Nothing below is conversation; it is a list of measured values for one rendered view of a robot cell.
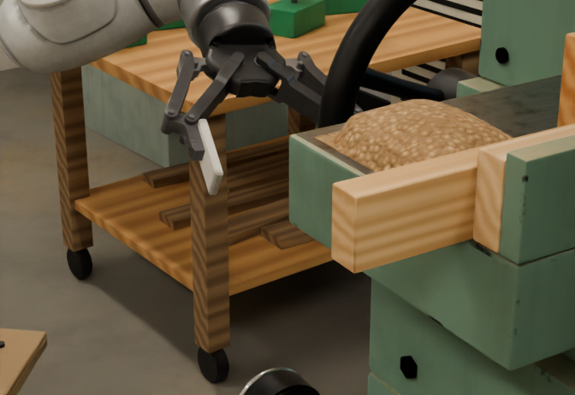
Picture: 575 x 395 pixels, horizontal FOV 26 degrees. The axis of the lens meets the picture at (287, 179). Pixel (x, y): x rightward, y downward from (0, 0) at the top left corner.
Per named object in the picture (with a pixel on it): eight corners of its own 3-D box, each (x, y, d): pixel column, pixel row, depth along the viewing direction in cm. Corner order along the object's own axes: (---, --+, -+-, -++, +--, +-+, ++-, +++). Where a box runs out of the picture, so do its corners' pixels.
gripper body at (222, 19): (198, -3, 124) (221, 61, 119) (278, 0, 127) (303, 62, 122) (184, 53, 129) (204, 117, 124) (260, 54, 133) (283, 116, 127)
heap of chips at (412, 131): (425, 112, 80) (427, 70, 78) (562, 177, 70) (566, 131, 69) (314, 138, 75) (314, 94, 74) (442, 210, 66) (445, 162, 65)
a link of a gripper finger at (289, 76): (244, 85, 126) (251, 78, 127) (335, 144, 123) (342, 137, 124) (253, 56, 123) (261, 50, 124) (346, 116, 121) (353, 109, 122)
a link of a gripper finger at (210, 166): (206, 118, 116) (198, 118, 116) (223, 173, 112) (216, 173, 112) (199, 139, 118) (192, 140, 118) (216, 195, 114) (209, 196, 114)
